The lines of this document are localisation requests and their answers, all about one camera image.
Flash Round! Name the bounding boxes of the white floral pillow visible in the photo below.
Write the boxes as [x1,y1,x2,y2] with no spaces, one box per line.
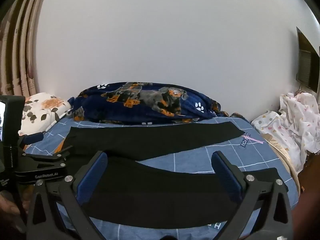
[19,92,72,137]

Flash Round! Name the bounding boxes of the striped beige curtain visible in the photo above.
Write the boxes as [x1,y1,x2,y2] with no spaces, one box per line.
[0,0,50,98]

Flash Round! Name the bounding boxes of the navy dog print blanket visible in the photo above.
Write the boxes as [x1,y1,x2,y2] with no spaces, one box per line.
[67,81,229,125]

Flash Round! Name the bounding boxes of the beige mattress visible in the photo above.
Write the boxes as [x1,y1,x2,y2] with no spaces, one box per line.
[271,140,300,198]

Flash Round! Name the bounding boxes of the black pants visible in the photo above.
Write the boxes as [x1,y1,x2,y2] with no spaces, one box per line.
[60,121,282,230]

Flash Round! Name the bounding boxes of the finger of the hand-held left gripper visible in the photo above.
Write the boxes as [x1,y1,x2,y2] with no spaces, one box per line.
[19,146,73,173]
[18,132,45,152]

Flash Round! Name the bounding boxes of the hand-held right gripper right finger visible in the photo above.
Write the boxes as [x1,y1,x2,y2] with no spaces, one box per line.
[211,150,293,240]

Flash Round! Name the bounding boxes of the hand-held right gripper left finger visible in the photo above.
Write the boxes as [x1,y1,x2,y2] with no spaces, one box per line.
[26,150,108,240]

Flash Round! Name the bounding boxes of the blue plaid bed sheet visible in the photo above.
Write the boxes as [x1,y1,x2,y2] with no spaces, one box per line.
[24,116,299,240]

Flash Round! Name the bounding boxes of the person's left hand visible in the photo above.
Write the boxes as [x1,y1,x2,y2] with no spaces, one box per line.
[0,191,24,217]

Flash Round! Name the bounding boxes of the white patterned crumpled cloth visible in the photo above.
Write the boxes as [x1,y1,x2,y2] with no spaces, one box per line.
[251,92,320,173]

